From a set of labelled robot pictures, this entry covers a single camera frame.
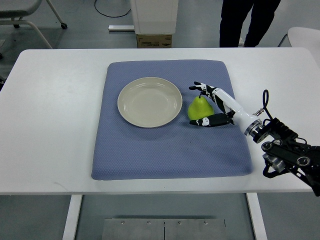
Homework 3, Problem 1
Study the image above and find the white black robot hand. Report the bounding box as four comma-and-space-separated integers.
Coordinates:
189, 81, 263, 136

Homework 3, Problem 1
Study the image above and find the green pear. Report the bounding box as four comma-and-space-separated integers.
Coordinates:
187, 95, 215, 121

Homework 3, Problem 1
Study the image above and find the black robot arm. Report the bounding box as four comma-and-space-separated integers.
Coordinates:
249, 90, 320, 197

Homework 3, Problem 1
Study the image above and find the beige round plate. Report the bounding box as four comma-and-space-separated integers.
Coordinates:
117, 77, 183, 128

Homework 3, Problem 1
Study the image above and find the metal floor plate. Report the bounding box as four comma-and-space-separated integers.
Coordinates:
101, 218, 227, 240

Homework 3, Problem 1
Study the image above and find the white chair right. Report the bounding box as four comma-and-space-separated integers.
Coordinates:
278, 27, 320, 49

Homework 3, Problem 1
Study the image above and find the person in dark trousers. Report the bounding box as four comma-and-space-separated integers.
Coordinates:
219, 0, 280, 48

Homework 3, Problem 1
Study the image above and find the right white table leg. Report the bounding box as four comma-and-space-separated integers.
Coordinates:
245, 192, 268, 240

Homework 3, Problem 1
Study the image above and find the white table leg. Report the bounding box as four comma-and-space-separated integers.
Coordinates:
62, 194, 83, 240
245, 192, 268, 240

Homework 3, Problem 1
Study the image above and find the blue textured mat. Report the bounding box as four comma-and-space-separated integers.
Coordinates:
91, 59, 253, 180

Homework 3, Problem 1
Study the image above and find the cardboard box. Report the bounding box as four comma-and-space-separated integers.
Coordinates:
136, 34, 172, 49

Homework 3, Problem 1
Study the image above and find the white cabinet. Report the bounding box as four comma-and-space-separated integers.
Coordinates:
130, 0, 179, 35

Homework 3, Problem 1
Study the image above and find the left white table leg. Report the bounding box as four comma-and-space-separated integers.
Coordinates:
62, 194, 83, 240

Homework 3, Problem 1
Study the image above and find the white rolling chair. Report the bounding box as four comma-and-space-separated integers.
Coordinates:
0, 0, 53, 49

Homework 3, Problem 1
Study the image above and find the aluminium rail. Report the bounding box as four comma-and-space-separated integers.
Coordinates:
108, 25, 135, 32

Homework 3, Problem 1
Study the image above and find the black floor cable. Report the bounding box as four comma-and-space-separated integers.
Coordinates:
93, 0, 132, 19

